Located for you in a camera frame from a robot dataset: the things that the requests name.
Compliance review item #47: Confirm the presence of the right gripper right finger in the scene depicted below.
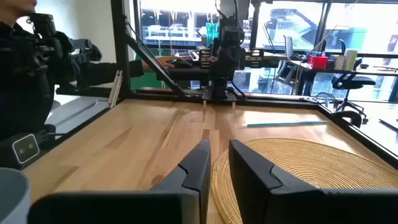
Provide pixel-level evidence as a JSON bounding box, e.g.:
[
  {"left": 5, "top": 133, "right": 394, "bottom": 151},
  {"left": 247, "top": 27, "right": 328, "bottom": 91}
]
[{"left": 228, "top": 139, "right": 398, "bottom": 224}]

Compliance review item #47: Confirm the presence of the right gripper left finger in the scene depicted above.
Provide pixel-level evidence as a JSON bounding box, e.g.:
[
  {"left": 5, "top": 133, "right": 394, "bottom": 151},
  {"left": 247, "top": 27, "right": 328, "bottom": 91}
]
[{"left": 27, "top": 139, "right": 212, "bottom": 224}]

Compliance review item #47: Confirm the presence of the computer keyboard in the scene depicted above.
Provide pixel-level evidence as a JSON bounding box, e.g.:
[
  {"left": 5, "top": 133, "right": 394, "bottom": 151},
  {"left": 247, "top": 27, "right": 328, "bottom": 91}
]
[{"left": 176, "top": 50, "right": 200, "bottom": 62}]

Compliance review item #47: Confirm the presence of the black office desk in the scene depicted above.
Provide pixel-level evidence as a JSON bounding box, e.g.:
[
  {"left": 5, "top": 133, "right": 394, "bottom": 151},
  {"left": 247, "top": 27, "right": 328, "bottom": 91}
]
[{"left": 154, "top": 52, "right": 292, "bottom": 82}]

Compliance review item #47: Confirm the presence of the black computer mouse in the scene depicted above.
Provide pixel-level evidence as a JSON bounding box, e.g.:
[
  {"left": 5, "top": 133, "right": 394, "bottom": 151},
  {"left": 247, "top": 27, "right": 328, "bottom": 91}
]
[{"left": 173, "top": 60, "right": 193, "bottom": 69}]

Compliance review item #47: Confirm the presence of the grey chair back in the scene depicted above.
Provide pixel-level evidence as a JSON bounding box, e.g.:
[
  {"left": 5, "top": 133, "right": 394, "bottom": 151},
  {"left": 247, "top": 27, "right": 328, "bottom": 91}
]
[{"left": 282, "top": 35, "right": 295, "bottom": 60}]

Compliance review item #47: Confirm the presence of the round woven placemat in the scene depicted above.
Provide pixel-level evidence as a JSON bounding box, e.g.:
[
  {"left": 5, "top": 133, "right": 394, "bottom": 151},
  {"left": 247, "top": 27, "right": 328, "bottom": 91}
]
[{"left": 210, "top": 138, "right": 398, "bottom": 224}]

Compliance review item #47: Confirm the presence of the large glass window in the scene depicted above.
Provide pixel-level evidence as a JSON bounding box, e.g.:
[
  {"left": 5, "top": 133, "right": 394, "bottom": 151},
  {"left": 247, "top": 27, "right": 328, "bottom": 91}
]
[{"left": 133, "top": 0, "right": 398, "bottom": 102}]

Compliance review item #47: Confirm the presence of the person's hand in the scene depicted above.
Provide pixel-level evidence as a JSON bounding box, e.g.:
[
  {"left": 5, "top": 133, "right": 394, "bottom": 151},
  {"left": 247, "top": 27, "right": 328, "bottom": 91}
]
[{"left": 155, "top": 55, "right": 185, "bottom": 69}]

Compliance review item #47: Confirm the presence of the light blue thin stick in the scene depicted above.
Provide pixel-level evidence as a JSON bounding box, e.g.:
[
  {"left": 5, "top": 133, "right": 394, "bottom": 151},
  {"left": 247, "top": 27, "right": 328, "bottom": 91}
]
[{"left": 246, "top": 120, "right": 328, "bottom": 128}]

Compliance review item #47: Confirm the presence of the red box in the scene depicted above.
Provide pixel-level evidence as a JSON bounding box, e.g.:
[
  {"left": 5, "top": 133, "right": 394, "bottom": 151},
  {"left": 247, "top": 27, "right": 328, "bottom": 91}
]
[{"left": 307, "top": 54, "right": 330, "bottom": 70}]

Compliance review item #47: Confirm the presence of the black arched clamp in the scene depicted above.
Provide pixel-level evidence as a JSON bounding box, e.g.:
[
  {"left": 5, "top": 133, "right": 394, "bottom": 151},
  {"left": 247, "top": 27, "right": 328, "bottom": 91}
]
[{"left": 330, "top": 110, "right": 363, "bottom": 129}]

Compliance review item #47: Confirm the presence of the white paper roll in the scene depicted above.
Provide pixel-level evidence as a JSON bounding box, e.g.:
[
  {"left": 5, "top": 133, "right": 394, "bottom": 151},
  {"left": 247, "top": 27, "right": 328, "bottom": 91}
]
[{"left": 343, "top": 49, "right": 359, "bottom": 71}]

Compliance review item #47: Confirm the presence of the black office chair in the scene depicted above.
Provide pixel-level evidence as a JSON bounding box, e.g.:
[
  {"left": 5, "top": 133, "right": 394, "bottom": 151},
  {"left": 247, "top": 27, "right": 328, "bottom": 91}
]
[{"left": 330, "top": 39, "right": 377, "bottom": 124}]

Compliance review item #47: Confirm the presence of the grey side tabletop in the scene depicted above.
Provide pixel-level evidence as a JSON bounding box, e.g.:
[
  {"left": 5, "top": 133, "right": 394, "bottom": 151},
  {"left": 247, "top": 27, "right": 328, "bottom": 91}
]
[{"left": 46, "top": 96, "right": 109, "bottom": 134}]

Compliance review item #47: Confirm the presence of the person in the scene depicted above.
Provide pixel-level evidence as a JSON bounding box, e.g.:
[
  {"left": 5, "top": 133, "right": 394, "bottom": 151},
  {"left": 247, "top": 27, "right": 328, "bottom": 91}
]
[{"left": 0, "top": 0, "right": 146, "bottom": 141}]

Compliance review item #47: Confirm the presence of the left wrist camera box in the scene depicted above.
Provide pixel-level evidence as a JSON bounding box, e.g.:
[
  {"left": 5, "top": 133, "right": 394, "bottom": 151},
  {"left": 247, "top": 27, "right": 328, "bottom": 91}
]
[{"left": 221, "top": 25, "right": 245, "bottom": 47}]

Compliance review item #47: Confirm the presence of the black metal table frame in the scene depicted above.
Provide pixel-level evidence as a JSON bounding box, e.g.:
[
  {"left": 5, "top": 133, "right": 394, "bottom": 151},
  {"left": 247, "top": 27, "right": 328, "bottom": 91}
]
[{"left": 40, "top": 0, "right": 398, "bottom": 171}]

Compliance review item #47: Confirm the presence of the silver metal bracket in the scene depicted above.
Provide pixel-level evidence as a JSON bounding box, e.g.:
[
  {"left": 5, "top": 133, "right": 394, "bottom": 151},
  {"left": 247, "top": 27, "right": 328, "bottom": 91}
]
[{"left": 108, "top": 70, "right": 124, "bottom": 109}]

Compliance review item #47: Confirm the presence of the black table-level camera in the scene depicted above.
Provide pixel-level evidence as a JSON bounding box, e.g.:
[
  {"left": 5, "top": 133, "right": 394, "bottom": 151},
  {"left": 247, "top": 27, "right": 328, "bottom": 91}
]
[{"left": 0, "top": 133, "right": 42, "bottom": 170}]

